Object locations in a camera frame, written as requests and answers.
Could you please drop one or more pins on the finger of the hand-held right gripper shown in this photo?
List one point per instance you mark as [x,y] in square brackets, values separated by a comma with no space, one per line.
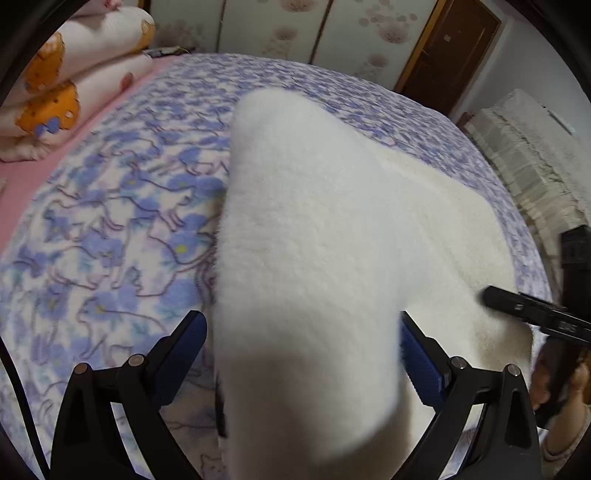
[521,307]

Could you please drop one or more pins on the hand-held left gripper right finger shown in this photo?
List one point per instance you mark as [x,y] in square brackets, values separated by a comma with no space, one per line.
[415,364]

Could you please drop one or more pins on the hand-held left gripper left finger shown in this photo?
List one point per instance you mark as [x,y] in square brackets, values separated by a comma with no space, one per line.
[193,334]

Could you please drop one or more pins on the white fluffy towel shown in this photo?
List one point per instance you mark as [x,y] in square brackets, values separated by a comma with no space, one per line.
[314,240]

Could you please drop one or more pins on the person's right hand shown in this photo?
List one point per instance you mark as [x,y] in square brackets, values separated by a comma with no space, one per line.
[539,383]

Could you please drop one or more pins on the lace-covered furniture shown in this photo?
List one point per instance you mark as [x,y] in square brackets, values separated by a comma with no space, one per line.
[521,152]

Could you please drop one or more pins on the blue floral blanket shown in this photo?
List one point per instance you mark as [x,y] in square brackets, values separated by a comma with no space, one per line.
[115,207]

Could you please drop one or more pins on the pink bed sheet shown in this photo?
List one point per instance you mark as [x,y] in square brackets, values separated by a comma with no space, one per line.
[55,157]

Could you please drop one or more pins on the brown wooden door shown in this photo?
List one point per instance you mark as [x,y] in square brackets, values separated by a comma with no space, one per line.
[452,50]

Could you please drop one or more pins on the pink bear-print quilt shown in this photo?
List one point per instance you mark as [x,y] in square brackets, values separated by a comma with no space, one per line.
[92,69]

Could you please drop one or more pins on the floral sliding-door wardrobe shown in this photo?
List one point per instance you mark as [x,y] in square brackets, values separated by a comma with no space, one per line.
[346,27]

